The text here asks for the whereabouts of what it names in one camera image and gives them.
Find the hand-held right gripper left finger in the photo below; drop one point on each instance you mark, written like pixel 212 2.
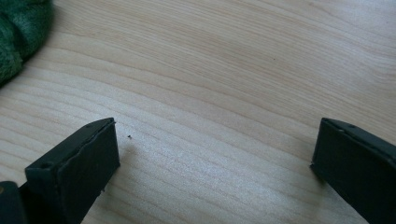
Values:
pixel 71 174

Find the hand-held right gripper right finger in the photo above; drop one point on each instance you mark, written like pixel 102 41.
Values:
pixel 358 168

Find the green fuzzy cloth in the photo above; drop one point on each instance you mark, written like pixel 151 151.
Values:
pixel 18 34

